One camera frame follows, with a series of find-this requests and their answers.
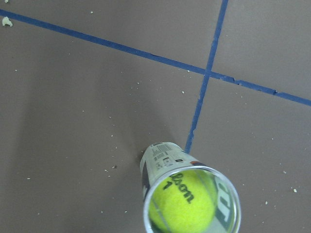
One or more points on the white foam crumb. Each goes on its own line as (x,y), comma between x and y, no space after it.
(7,22)

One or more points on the clear tennis ball can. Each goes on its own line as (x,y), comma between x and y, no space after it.
(161,160)

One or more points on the yellow tennis ball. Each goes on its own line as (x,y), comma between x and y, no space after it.
(184,202)

